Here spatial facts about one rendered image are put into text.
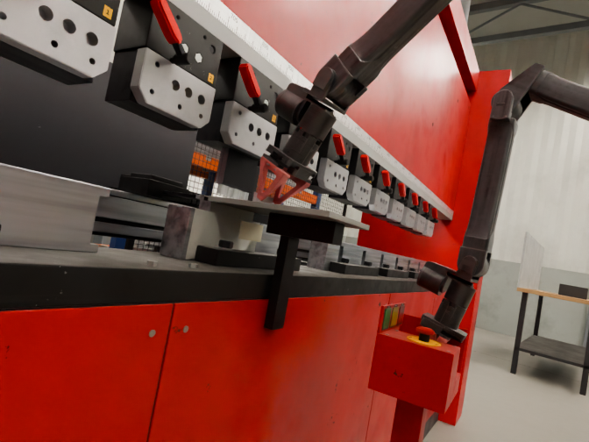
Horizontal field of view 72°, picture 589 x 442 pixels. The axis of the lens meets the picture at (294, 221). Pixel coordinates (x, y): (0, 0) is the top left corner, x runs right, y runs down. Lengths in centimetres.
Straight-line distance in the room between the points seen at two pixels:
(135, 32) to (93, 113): 57
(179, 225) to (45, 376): 35
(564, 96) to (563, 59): 814
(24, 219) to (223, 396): 41
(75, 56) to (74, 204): 19
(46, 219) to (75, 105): 66
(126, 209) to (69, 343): 52
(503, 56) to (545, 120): 159
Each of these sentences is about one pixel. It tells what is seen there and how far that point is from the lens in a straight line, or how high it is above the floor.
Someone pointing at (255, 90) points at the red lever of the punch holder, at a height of 121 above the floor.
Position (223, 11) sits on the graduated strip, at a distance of 81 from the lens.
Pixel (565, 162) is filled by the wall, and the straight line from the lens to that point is 852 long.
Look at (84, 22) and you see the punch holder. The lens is 63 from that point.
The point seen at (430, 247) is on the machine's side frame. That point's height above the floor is 107.
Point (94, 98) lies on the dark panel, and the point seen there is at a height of 123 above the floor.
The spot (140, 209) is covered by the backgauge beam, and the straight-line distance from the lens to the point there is 101.
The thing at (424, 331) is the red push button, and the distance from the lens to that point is 94.
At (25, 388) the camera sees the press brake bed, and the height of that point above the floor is 75.
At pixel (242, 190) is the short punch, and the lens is 88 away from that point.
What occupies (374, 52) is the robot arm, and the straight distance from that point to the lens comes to 74.
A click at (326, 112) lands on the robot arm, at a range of 76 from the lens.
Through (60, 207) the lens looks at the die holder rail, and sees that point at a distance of 61.
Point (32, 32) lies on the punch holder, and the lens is 59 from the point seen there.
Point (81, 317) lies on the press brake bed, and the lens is 52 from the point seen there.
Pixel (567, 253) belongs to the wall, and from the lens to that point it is 823.
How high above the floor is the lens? 94
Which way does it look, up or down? 3 degrees up
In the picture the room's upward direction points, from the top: 10 degrees clockwise
